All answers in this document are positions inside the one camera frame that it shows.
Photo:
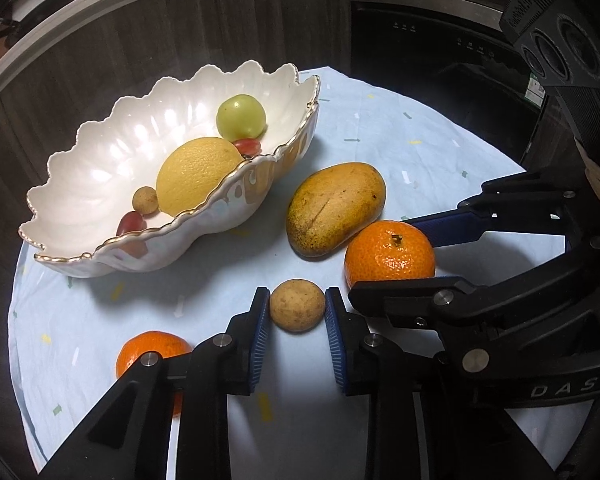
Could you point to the yellow green mango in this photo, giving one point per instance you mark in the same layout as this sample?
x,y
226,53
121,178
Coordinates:
x,y
335,205

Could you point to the red grape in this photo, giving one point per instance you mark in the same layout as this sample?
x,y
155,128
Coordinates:
x,y
130,222
247,146

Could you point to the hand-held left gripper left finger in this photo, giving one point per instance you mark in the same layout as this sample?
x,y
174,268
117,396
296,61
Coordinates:
x,y
257,350

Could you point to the small brown longan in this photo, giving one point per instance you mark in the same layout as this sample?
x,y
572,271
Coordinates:
x,y
146,200

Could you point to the dark wood cabinet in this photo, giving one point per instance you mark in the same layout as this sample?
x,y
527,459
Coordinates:
x,y
130,35

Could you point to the light blue tablecloth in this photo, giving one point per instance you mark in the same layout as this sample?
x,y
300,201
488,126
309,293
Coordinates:
x,y
405,125

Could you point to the yellow citrus fruit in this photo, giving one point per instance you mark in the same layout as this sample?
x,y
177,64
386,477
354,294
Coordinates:
x,y
195,175

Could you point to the green round fruit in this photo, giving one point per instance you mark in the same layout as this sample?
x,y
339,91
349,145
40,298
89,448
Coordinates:
x,y
241,116

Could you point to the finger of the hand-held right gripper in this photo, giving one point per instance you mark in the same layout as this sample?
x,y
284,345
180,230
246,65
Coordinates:
x,y
450,225
405,297

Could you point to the black built-in appliance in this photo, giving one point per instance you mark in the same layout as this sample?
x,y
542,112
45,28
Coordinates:
x,y
430,45

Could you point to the white scalloped bowl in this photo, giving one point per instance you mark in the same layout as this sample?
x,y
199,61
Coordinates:
x,y
110,150

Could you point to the dark frying pan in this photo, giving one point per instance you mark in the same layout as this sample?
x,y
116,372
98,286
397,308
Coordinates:
x,y
30,7

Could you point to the orange tangerine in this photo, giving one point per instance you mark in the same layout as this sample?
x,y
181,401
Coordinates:
x,y
385,255
140,344

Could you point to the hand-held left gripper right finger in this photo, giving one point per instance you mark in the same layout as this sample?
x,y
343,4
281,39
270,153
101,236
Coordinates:
x,y
336,350

